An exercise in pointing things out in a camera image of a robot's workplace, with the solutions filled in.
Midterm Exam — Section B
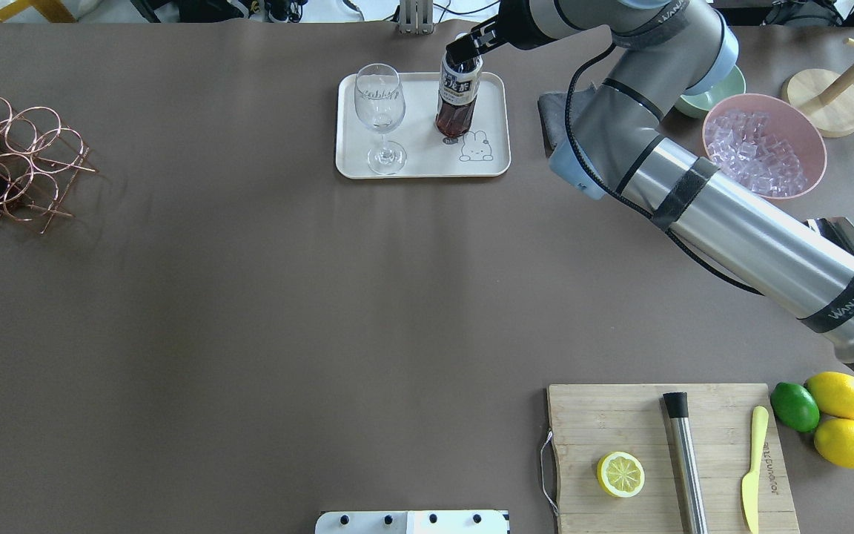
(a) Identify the wooden cup tree stand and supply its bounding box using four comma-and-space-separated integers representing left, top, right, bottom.
781, 38, 854, 138

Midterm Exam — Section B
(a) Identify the clear wine glass on tray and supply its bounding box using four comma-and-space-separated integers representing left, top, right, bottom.
354, 63, 406, 175

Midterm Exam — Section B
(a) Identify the aluminium camera mount post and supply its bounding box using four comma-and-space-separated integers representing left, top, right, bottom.
397, 0, 434, 35

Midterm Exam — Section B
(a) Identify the grey folded cloth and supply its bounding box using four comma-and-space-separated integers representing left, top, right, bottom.
537, 82, 598, 156

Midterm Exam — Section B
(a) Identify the green ceramic bowl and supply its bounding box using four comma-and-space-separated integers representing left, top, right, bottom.
674, 65, 747, 119

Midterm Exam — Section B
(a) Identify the yellow plastic knife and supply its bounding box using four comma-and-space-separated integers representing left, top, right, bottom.
740, 406, 769, 533

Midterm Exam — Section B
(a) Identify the cream rabbit serving tray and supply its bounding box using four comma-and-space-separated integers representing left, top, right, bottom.
334, 72, 512, 179

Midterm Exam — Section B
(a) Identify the upper yellow lemon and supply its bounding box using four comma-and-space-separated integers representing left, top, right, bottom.
804, 372, 854, 420

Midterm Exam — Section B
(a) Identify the green lime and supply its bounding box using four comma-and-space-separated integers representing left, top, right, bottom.
769, 382, 821, 433

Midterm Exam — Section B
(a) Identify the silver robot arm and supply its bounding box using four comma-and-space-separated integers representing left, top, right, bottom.
446, 1, 854, 371

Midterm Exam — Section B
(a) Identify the tea bottle white cap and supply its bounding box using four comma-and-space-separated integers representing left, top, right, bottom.
434, 52, 483, 139

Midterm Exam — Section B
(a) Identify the copper wire bottle basket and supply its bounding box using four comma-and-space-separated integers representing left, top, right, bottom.
0, 96, 99, 234

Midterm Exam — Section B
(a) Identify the yellow lemon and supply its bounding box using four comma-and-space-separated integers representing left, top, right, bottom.
813, 418, 854, 469
804, 372, 854, 420

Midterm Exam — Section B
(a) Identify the half lemon slice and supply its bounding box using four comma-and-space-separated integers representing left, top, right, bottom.
596, 452, 645, 499

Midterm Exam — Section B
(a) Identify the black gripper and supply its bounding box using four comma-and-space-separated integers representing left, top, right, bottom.
445, 19, 512, 70

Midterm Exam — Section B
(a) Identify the silver metal ice scoop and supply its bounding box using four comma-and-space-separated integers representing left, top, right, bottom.
804, 217, 854, 256

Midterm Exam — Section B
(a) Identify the pink bowl of ice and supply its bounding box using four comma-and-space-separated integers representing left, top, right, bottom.
701, 93, 827, 200

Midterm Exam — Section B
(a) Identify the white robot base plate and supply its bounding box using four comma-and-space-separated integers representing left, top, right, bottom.
314, 508, 511, 533

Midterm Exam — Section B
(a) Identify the bamboo cutting board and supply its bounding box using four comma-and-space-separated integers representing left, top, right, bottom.
548, 384, 769, 533

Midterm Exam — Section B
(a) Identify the lower yellow lemon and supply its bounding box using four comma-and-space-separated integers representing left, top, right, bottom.
813, 418, 854, 469

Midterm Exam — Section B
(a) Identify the steel muddler black tip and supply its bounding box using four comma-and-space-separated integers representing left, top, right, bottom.
662, 392, 709, 533

